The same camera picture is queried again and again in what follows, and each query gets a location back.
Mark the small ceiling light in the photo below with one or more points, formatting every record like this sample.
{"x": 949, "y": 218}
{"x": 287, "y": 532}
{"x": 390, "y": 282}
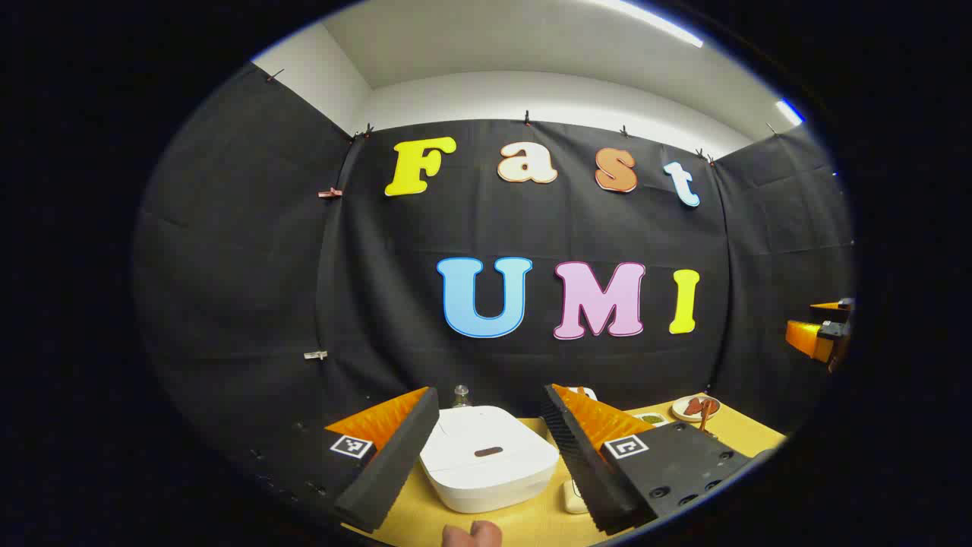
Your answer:
{"x": 790, "y": 112}

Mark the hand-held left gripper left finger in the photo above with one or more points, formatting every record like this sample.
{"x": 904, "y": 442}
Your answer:
{"x": 395, "y": 463}

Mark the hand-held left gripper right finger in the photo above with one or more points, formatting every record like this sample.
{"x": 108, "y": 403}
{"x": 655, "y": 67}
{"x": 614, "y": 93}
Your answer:
{"x": 585, "y": 471}

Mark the white round plate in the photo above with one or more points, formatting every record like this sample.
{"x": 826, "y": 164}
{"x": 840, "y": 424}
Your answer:
{"x": 680, "y": 414}

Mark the red cloth clip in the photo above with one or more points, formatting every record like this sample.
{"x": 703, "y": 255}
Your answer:
{"x": 330, "y": 193}

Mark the white toaster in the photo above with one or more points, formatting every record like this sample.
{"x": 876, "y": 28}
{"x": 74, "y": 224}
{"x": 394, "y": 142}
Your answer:
{"x": 589, "y": 394}

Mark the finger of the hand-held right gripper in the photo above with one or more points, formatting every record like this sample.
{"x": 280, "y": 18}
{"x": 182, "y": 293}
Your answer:
{"x": 809, "y": 340}
{"x": 829, "y": 306}

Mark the small cream object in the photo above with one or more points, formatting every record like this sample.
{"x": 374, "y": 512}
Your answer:
{"x": 573, "y": 497}

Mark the long ceiling light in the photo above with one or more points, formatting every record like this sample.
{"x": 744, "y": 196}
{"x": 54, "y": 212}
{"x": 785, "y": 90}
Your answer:
{"x": 661, "y": 24}

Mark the silver cloth clip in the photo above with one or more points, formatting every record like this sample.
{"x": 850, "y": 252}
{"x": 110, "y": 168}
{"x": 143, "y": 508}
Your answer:
{"x": 315, "y": 355}

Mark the black backdrop cloth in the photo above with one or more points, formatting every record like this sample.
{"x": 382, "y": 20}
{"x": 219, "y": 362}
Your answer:
{"x": 266, "y": 266}

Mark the white rice cooker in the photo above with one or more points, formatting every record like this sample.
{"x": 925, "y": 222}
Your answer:
{"x": 486, "y": 471}

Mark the small glass bottle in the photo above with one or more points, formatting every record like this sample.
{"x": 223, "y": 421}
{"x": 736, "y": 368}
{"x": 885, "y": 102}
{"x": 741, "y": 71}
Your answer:
{"x": 462, "y": 396}

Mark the brown wooden spoon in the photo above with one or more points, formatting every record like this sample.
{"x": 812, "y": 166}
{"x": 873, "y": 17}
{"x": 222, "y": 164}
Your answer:
{"x": 707, "y": 418}

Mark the white divided dish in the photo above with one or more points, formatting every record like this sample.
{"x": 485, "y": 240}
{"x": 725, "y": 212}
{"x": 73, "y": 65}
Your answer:
{"x": 651, "y": 418}

